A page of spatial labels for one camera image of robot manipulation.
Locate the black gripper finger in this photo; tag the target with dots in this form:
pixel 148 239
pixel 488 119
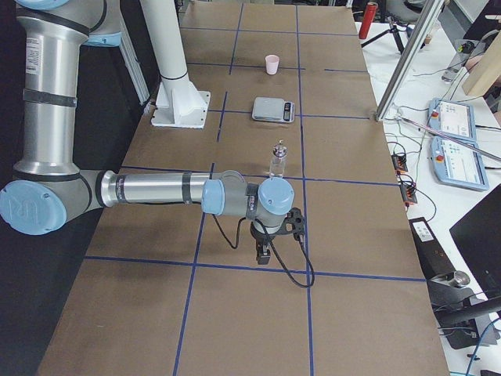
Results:
pixel 263 258

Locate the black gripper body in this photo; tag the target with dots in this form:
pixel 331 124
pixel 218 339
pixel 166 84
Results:
pixel 260 237

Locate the glass sauce bottle metal spout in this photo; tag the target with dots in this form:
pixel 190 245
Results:
pixel 278 160

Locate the pink plastic cup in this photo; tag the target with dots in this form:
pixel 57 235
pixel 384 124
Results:
pixel 271 64

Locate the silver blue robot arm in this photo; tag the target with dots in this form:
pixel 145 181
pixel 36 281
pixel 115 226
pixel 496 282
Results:
pixel 49 189

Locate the white digital kitchen scale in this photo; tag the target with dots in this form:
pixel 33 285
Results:
pixel 273 110

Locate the lower orange black terminal block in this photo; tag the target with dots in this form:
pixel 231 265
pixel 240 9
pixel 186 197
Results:
pixel 407 187

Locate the orange black terminal block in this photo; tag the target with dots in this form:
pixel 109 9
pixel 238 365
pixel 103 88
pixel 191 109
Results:
pixel 407 187
pixel 399 163

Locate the upper orange black terminal block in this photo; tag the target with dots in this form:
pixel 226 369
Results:
pixel 399 163

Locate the black desktop box device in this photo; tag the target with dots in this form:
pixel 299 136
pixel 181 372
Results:
pixel 434 261

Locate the lower blue teach pendant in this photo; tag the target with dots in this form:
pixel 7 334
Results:
pixel 456 165

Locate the blue teach pendant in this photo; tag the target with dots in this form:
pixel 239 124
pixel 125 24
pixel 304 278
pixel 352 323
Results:
pixel 456 165
pixel 453 118

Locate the black monitor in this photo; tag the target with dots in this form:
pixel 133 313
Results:
pixel 477 238

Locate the thin metal rod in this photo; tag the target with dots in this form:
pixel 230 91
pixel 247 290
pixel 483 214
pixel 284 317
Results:
pixel 450 138

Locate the upper blue teach pendant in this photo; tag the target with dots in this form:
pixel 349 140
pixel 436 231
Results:
pixel 453 118

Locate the black tripod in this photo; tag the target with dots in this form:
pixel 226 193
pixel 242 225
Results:
pixel 394 31

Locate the red cylinder bottle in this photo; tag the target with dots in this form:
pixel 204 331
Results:
pixel 368 17

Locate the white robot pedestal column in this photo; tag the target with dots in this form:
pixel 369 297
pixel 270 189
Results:
pixel 179 104

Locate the aluminium frame post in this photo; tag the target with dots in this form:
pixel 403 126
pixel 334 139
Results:
pixel 424 24

